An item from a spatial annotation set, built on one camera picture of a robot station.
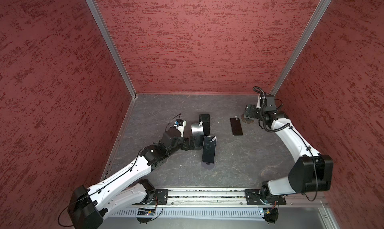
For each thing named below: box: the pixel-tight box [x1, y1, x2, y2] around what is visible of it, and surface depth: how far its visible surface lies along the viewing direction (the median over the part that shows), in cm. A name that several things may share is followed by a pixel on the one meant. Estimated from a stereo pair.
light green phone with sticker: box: [230, 116, 243, 136], surface depth 105 cm
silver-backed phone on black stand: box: [191, 123, 204, 147], surface depth 89 cm
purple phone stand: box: [201, 160, 216, 170], surface depth 86 cm
